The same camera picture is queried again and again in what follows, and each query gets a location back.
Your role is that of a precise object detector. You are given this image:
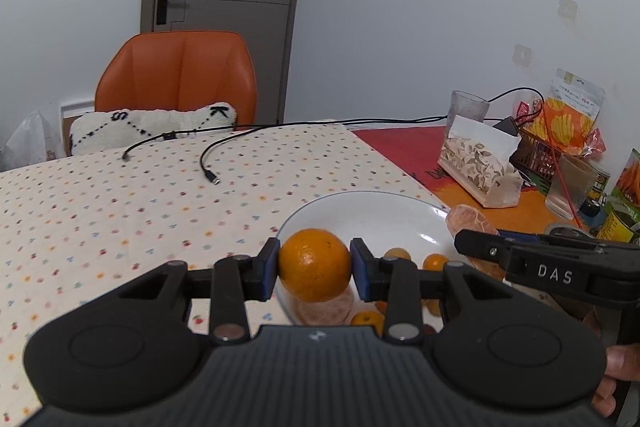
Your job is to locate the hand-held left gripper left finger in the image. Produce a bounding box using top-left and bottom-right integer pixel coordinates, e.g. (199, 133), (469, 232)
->
(120, 237), (282, 342)

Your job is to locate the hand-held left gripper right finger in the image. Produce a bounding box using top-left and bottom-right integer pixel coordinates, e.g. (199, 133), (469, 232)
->
(350, 237), (511, 342)

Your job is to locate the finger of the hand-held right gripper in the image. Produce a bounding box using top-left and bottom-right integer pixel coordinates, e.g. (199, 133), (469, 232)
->
(454, 228), (527, 279)
(499, 230), (551, 244)

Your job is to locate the wide peeled pomelo segment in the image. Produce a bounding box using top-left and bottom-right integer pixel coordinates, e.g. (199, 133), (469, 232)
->
(446, 204), (507, 282)

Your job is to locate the large orange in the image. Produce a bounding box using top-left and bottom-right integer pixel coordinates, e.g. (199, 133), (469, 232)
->
(350, 311), (386, 333)
(278, 228), (352, 303)

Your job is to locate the narrow peeled pomelo segment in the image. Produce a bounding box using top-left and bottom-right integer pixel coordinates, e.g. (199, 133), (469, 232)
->
(292, 289), (356, 327)

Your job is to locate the white plate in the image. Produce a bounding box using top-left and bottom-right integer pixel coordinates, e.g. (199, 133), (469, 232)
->
(274, 191), (468, 328)

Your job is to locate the person's right hand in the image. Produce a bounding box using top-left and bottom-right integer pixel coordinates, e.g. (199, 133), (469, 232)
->
(591, 343), (640, 417)

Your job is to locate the ribbed glass cup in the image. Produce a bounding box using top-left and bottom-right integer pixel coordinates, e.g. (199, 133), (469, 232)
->
(545, 152), (601, 221)

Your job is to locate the tissue box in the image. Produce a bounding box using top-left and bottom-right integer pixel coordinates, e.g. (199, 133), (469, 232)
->
(439, 114), (523, 209)

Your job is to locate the tin can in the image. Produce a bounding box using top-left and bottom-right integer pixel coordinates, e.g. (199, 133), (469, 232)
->
(585, 164), (612, 202)
(595, 148), (640, 244)

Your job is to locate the black charger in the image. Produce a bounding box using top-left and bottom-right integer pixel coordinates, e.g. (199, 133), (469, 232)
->
(492, 117), (523, 138)

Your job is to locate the orange snack bag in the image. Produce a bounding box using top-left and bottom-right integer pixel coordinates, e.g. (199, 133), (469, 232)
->
(530, 69), (607, 158)

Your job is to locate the red table mat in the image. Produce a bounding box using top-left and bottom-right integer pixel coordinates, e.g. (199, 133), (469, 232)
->
(352, 124), (591, 238)

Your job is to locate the tall glass cup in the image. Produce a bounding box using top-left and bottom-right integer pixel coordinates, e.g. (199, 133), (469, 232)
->
(446, 90), (491, 142)

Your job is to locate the white cushion with black letters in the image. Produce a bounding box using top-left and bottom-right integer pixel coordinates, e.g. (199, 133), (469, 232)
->
(69, 103), (238, 156)

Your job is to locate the orange chair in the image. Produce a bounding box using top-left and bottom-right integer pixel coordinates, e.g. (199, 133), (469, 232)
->
(94, 31), (258, 128)

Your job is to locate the cardboard box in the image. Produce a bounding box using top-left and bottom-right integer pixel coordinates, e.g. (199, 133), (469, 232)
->
(60, 99), (97, 156)

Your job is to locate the white plastic bag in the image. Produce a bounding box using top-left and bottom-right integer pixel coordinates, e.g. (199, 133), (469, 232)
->
(0, 107), (66, 172)

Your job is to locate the red thin cable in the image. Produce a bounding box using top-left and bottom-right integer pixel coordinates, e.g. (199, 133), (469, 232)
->
(542, 102), (583, 229)

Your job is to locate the black cable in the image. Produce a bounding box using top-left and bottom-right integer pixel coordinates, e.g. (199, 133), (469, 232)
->
(200, 116), (451, 186)
(121, 114), (453, 161)

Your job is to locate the black door handle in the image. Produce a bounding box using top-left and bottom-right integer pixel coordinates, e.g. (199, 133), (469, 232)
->
(156, 0), (187, 26)

